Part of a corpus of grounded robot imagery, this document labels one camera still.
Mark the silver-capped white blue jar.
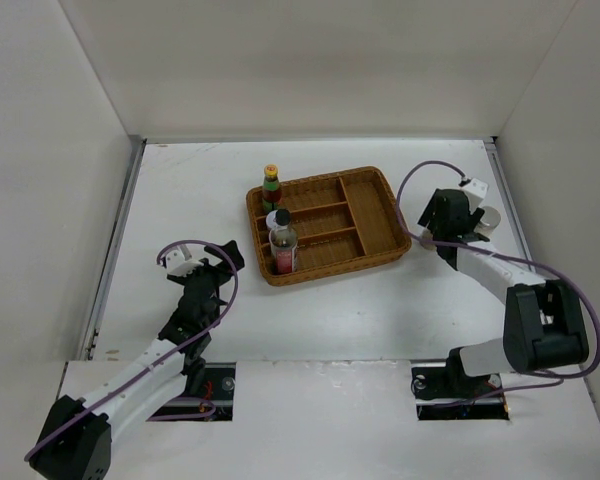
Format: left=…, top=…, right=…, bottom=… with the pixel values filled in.
left=475, top=206, right=502, bottom=238

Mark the dark soy sauce bottle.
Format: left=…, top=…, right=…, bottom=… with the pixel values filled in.
left=269, top=209, right=298, bottom=275

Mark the yellow-capped green-label sauce bottle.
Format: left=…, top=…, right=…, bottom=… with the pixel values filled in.
left=262, top=164, right=282, bottom=213

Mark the black-capped pepper grinder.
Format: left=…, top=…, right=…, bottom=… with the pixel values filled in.
left=419, top=228, right=440, bottom=251

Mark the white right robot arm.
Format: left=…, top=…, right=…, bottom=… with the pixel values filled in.
left=418, top=189, right=589, bottom=396

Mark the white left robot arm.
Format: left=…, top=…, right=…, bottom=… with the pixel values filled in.
left=24, top=240, right=245, bottom=479

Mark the woven wicker divided basket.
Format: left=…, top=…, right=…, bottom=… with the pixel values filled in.
left=246, top=166, right=411, bottom=287

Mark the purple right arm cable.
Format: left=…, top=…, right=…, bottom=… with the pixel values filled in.
left=394, top=159, right=600, bottom=401

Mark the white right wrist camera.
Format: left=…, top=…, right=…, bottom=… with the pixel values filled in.
left=459, top=177, right=489, bottom=211

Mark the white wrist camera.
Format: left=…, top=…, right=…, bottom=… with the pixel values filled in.
left=159, top=245, right=203, bottom=277
left=459, top=177, right=489, bottom=211

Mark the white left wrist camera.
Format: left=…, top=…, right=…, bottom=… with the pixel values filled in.
left=159, top=245, right=203, bottom=277

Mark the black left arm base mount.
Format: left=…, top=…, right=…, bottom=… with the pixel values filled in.
left=149, top=361, right=237, bottom=422

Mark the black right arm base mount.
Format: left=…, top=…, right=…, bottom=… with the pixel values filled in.
left=411, top=349, right=509, bottom=421

